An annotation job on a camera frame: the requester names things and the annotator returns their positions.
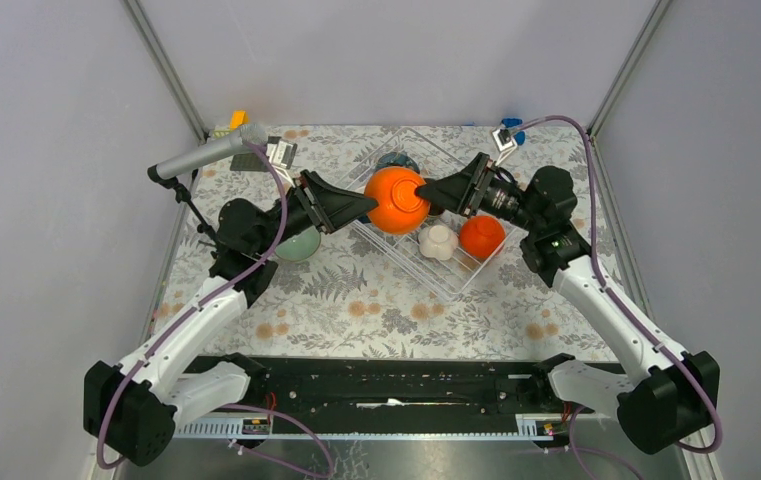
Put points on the white flower-shaped bowl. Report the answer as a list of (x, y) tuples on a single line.
[(437, 242)]

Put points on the white wire dish rack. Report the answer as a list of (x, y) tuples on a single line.
[(447, 279)]

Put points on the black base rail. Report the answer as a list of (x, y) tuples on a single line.
[(403, 398)]

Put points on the dark blue floral bowl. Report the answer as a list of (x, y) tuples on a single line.
[(397, 159)]

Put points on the orange bowl white inside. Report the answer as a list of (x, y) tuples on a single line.
[(399, 209)]

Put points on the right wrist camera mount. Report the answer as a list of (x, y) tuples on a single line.
[(504, 140)]

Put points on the silver microphone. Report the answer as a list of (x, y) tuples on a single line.
[(233, 143)]

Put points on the grey lego baseplate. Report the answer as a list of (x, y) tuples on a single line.
[(246, 160)]

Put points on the floral table mat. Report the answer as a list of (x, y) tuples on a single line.
[(349, 299)]

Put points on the celadon green ceramic bowl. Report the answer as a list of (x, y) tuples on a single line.
[(300, 247)]

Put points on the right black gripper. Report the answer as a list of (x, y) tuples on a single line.
[(458, 190)]

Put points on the yellow toy brick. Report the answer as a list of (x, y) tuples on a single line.
[(238, 119)]

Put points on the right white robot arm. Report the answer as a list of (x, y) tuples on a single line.
[(665, 392)]

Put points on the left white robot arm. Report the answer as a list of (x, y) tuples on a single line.
[(136, 405)]

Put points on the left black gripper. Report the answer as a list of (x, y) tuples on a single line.
[(329, 207)]

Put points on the blue toy brick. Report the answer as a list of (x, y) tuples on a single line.
[(511, 124)]

